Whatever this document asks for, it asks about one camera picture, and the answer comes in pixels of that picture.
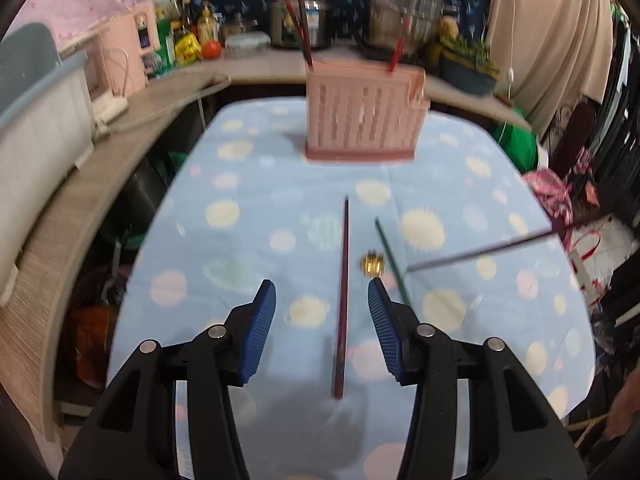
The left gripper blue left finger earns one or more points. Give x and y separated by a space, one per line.
255 327

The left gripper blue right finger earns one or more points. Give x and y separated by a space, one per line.
388 328

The small gold fork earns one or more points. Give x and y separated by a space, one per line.
372 264

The pink perforated utensil holder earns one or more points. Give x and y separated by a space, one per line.
361 111

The red green yellow chopstick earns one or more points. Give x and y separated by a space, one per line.
297 30

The person's left hand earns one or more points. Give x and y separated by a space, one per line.
625 407

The blue patterned tablecloth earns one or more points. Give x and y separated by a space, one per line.
248 206

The pink floral cloth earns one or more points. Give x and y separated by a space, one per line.
552 194

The green plastic bag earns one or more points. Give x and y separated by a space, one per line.
519 145

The blue basin with greens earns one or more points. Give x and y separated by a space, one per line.
468 65

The red tomato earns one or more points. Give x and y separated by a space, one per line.
211 50

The clear food container green lid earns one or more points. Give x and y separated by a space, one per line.
246 44

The yellow snack packet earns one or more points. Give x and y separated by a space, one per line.
187 49

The white dish rack box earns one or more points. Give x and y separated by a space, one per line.
46 131

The yellow oil bottle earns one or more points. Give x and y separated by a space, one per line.
207 25

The small lidded steel pot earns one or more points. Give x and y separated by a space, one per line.
237 25

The stacked steel steamer pot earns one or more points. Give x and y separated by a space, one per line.
413 21

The silver rice cooker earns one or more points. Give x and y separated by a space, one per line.
317 15

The pink electric kettle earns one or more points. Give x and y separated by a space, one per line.
124 40

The beige curtain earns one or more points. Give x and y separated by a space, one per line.
550 53

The white carton box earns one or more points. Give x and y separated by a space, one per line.
166 9

